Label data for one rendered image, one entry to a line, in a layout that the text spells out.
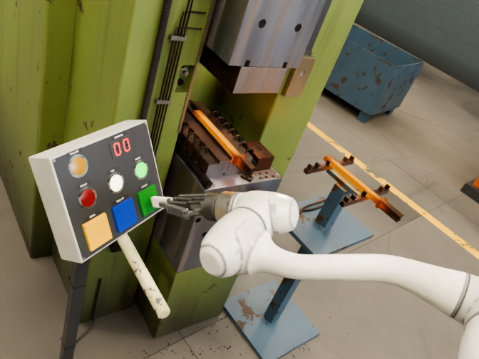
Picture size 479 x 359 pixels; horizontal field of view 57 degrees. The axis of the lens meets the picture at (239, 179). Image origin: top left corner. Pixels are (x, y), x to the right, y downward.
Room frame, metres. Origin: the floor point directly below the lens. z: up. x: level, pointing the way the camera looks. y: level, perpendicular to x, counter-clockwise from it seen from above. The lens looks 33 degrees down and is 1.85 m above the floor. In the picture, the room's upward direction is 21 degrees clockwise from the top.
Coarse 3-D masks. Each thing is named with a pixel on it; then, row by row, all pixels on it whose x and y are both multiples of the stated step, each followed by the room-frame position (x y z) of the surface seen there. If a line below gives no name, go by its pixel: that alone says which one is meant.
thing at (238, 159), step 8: (200, 112) 1.65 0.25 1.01; (208, 120) 1.60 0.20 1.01; (208, 128) 1.55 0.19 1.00; (216, 128) 1.56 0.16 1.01; (216, 136) 1.51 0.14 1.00; (224, 136) 1.53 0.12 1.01; (224, 144) 1.47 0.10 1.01; (232, 152) 1.43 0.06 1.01; (232, 160) 1.41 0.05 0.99; (240, 160) 1.41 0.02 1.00; (248, 160) 1.40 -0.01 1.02; (240, 168) 1.39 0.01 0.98; (248, 168) 1.37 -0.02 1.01; (256, 168) 1.37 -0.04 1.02; (248, 176) 1.36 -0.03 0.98
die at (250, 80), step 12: (204, 48) 1.49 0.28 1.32; (204, 60) 1.48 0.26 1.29; (216, 60) 1.43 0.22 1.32; (216, 72) 1.42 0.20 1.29; (228, 72) 1.37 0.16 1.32; (240, 72) 1.34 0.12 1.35; (252, 72) 1.38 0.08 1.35; (264, 72) 1.41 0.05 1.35; (276, 72) 1.45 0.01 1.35; (228, 84) 1.36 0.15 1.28; (240, 84) 1.35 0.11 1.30; (252, 84) 1.39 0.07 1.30; (264, 84) 1.43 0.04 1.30; (276, 84) 1.46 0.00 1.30
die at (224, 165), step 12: (204, 108) 1.72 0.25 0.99; (192, 120) 1.59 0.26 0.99; (180, 132) 1.49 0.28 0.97; (204, 132) 1.53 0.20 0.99; (204, 144) 1.45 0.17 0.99; (216, 144) 1.48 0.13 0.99; (192, 156) 1.41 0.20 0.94; (204, 156) 1.38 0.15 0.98; (216, 156) 1.39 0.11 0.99; (228, 156) 1.42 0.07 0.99; (204, 168) 1.35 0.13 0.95; (216, 168) 1.37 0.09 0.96; (228, 168) 1.41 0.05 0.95
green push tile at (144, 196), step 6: (150, 186) 1.02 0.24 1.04; (138, 192) 0.98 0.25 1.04; (144, 192) 0.99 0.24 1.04; (150, 192) 1.01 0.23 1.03; (156, 192) 1.03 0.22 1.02; (138, 198) 0.97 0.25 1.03; (144, 198) 0.98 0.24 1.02; (144, 204) 0.98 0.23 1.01; (150, 204) 1.00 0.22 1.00; (144, 210) 0.97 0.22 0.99; (150, 210) 0.99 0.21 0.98; (144, 216) 0.96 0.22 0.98
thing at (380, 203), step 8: (336, 168) 1.66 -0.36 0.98; (344, 168) 1.67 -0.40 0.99; (344, 176) 1.63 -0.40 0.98; (352, 176) 1.63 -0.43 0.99; (360, 184) 1.59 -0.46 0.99; (368, 192) 1.56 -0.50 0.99; (376, 200) 1.53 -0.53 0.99; (384, 200) 1.53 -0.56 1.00; (384, 208) 1.51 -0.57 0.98; (392, 208) 1.49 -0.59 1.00; (392, 216) 1.48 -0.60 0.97; (400, 216) 1.46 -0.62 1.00
